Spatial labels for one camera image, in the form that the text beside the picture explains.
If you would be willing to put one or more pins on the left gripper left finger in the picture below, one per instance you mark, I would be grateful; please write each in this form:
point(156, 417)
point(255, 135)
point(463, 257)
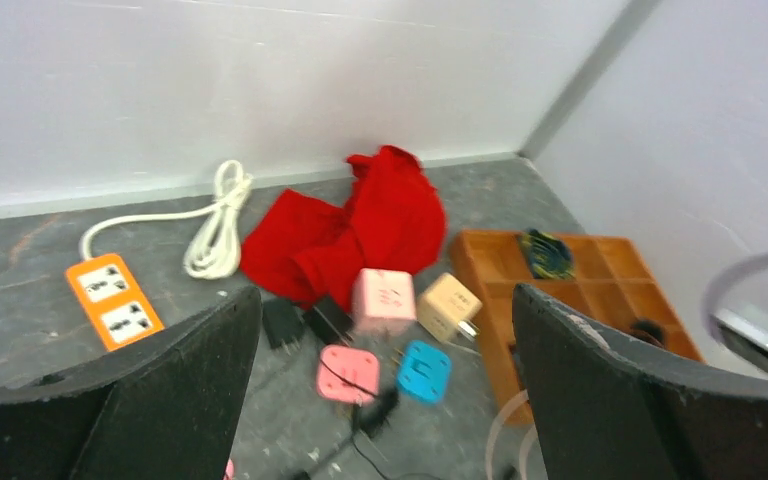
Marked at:
point(164, 407)

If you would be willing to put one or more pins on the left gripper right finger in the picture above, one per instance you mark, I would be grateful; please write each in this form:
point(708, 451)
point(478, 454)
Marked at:
point(609, 406)

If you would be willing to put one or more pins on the orange power strip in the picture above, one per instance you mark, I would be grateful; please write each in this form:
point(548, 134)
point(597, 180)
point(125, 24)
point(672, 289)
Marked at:
point(113, 301)

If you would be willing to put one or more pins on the black power adapter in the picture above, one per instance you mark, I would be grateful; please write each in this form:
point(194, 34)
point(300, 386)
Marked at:
point(282, 324)
point(328, 321)

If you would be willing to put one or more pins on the blue plug adapter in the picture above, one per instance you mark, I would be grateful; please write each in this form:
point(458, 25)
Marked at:
point(424, 372)

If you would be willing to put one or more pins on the beige cube plug adapter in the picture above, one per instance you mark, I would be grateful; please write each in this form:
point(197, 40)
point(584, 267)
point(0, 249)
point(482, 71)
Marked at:
point(446, 309)

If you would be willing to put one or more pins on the pink plug adapter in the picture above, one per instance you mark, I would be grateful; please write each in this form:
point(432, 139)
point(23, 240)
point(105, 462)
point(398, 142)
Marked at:
point(348, 375)

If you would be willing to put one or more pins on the pink cube socket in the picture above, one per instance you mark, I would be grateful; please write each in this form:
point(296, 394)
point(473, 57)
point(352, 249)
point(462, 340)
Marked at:
point(383, 302)

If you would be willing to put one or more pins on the orange compartment tray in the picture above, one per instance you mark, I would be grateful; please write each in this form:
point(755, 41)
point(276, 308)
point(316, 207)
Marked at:
point(611, 284)

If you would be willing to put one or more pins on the red cloth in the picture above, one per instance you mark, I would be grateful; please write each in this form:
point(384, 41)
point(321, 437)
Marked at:
point(305, 249)

